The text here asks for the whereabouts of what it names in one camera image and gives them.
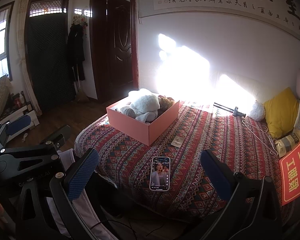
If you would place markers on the white fluffy ball pillow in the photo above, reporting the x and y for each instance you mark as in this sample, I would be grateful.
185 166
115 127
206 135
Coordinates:
257 111

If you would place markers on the kraft paper bag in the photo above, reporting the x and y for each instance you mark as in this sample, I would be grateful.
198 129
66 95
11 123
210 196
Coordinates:
288 143

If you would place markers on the clear plastic sachet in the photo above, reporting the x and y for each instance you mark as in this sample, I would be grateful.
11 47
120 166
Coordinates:
177 141

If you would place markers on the white knit sock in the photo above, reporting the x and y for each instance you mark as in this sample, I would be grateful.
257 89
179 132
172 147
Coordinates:
128 111

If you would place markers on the smartphone with lit screen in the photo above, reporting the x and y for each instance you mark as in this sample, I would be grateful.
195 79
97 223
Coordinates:
160 174

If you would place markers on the dark entrance door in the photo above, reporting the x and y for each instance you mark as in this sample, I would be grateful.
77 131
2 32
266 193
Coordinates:
46 34

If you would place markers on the yellow pillow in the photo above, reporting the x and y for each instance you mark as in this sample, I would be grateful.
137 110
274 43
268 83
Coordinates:
281 113

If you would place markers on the large white plush rabbit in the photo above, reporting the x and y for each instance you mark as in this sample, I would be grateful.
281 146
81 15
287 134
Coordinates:
145 104

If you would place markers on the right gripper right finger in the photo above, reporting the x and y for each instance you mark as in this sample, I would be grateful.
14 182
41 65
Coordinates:
220 175

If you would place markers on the window with curtain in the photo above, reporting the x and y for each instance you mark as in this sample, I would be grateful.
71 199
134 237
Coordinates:
5 20

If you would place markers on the dark red door frame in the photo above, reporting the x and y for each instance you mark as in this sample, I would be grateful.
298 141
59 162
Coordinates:
113 46

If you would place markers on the red banner with characters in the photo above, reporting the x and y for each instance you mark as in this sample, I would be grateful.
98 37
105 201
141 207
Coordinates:
290 175

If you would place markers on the patterned red bed cloth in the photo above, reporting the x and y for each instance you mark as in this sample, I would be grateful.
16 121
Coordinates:
243 144

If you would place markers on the black rod tool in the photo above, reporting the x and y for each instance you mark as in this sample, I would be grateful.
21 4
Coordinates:
234 111

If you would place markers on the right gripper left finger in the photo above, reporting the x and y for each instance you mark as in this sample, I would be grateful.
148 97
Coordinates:
79 174

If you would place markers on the hanging dark coat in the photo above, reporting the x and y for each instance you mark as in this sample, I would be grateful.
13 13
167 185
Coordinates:
76 52

